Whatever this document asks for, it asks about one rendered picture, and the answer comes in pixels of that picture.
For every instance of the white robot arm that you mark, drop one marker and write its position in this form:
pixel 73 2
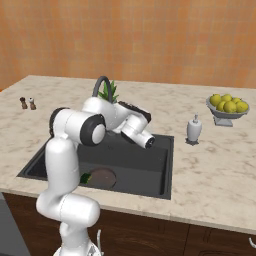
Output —
pixel 63 166

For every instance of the dark sink basin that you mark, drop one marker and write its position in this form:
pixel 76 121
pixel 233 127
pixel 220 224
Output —
pixel 140 166

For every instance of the round brown pan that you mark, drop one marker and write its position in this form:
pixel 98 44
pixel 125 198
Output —
pixel 104 178

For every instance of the green and yellow sponge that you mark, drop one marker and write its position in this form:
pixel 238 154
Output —
pixel 85 178

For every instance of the green potted plant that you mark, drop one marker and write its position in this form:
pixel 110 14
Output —
pixel 108 91

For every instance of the dark grey curved tap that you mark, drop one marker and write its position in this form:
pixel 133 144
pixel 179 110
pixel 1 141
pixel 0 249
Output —
pixel 100 80

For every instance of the white soap dispenser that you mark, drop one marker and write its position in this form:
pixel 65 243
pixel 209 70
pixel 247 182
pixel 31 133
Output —
pixel 194 130

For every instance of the yellow lemon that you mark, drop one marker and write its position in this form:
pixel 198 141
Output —
pixel 221 106
pixel 236 100
pixel 215 99
pixel 227 97
pixel 242 106
pixel 230 107

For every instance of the white-topped brown salt shaker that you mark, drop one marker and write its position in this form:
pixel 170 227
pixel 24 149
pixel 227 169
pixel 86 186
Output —
pixel 32 104

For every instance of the grey fruit bowl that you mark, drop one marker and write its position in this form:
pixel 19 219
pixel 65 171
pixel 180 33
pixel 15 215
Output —
pixel 226 116

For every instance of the wide dark wood cupboard door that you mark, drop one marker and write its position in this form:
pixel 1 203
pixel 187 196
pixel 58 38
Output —
pixel 140 236

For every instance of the narrow dark wood cupboard door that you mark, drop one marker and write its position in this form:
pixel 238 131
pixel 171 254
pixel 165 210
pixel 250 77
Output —
pixel 223 243

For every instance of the grey appliance front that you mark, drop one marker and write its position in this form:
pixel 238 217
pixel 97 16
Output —
pixel 11 233

